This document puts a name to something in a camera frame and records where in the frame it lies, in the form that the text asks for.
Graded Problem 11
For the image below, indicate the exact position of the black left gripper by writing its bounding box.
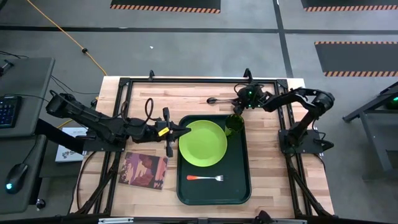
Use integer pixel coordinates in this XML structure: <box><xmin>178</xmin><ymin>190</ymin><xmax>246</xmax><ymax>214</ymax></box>
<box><xmin>136</xmin><ymin>107</ymin><xmax>192</xmax><ymax>158</ymax></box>

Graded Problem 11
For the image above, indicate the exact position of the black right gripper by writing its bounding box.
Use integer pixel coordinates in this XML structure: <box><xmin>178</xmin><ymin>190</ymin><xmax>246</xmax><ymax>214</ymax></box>
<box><xmin>231</xmin><ymin>84</ymin><xmax>269</xmax><ymax>115</ymax></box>

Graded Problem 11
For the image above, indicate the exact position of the black spoon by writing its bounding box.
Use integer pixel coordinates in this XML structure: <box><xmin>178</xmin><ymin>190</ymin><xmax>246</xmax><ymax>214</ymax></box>
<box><xmin>206</xmin><ymin>96</ymin><xmax>240</xmax><ymax>105</ymax></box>

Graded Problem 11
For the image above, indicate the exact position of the lime green plate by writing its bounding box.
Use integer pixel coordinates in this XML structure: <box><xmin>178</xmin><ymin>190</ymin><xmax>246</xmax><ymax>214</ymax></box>
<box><xmin>178</xmin><ymin>119</ymin><xmax>228</xmax><ymax>168</ymax></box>

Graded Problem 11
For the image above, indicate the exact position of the metal fork orange handle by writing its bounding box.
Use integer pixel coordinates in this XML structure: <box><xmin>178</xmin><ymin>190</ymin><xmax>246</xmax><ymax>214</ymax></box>
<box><xmin>186</xmin><ymin>174</ymin><xmax>224</xmax><ymax>182</ymax></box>

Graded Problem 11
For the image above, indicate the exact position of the green faceted plastic cup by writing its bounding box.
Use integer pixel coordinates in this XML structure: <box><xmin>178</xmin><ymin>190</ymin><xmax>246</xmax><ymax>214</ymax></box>
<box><xmin>224</xmin><ymin>113</ymin><xmax>246</xmax><ymax>138</ymax></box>

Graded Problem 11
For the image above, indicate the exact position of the dark green plastic tray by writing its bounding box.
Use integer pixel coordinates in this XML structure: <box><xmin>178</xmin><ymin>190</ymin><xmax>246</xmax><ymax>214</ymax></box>
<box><xmin>176</xmin><ymin>114</ymin><xmax>252</xmax><ymax>206</ymax></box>

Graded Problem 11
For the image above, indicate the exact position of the reddish patterned cloth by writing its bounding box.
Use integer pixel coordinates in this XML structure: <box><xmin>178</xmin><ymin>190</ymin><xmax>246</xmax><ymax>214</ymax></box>
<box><xmin>118</xmin><ymin>151</ymin><xmax>169</xmax><ymax>191</ymax></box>

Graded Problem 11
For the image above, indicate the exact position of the white printed box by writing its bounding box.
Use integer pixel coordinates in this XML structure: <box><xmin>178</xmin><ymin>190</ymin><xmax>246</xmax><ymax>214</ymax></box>
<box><xmin>55</xmin><ymin>126</ymin><xmax>89</xmax><ymax>164</ymax></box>

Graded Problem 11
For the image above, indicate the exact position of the black hazard striped floor mat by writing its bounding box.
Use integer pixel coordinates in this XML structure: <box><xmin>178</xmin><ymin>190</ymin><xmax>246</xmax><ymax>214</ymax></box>
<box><xmin>313</xmin><ymin>40</ymin><xmax>398</xmax><ymax>78</ymax></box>
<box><xmin>109</xmin><ymin>0</ymin><xmax>221</xmax><ymax>14</ymax></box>
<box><xmin>300</xmin><ymin>0</ymin><xmax>398</xmax><ymax>12</ymax></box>

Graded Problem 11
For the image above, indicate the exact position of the grey neighbouring table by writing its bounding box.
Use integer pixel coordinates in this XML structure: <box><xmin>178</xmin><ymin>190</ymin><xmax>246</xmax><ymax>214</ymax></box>
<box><xmin>341</xmin><ymin>81</ymin><xmax>398</xmax><ymax>181</ymax></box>

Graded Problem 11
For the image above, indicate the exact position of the grey desk top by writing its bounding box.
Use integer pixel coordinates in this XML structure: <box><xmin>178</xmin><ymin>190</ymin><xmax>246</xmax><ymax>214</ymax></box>
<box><xmin>0</xmin><ymin>134</ymin><xmax>47</xmax><ymax>215</ymax></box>
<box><xmin>0</xmin><ymin>57</ymin><xmax>56</xmax><ymax>139</ymax></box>

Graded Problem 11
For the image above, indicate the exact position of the green lit device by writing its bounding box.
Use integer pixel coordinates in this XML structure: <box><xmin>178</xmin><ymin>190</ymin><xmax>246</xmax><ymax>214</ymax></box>
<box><xmin>385</xmin><ymin>95</ymin><xmax>398</xmax><ymax>110</ymax></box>

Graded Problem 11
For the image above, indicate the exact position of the black computer mouse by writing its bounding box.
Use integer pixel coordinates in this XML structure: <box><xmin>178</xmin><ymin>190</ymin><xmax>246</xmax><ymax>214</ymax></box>
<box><xmin>4</xmin><ymin>163</ymin><xmax>29</xmax><ymax>195</ymax></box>

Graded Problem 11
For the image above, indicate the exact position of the black keyboard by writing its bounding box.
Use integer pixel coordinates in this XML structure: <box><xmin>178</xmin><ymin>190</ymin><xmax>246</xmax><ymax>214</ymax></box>
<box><xmin>0</xmin><ymin>95</ymin><xmax>23</xmax><ymax>129</ymax></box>

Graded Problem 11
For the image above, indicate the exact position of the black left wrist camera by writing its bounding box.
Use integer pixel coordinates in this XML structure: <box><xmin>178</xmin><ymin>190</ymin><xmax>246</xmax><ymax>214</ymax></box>
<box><xmin>154</xmin><ymin>119</ymin><xmax>170</xmax><ymax>138</ymax></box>

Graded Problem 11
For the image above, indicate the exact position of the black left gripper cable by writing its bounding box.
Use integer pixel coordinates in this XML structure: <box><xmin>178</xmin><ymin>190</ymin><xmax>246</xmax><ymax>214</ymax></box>
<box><xmin>143</xmin><ymin>97</ymin><xmax>162</xmax><ymax>125</ymax></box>

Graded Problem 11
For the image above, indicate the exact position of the black metal rig frame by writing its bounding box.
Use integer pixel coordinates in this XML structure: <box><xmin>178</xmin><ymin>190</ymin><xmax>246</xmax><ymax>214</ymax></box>
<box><xmin>68</xmin><ymin>68</ymin><xmax>336</xmax><ymax>218</ymax></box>

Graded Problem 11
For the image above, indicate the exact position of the silver metal bracket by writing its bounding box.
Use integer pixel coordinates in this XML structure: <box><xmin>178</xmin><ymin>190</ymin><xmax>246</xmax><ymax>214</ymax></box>
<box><xmin>98</xmin><ymin>217</ymin><xmax>135</xmax><ymax>224</ymax></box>

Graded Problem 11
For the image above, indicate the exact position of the black mount block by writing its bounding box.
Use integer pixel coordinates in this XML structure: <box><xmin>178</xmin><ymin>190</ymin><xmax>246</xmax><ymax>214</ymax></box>
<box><xmin>253</xmin><ymin>210</ymin><xmax>274</xmax><ymax>224</ymax></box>

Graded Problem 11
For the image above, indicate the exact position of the yellow floor cable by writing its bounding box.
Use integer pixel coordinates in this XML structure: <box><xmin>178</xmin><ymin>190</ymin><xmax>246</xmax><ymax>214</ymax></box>
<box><xmin>25</xmin><ymin>0</ymin><xmax>108</xmax><ymax>129</ymax></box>

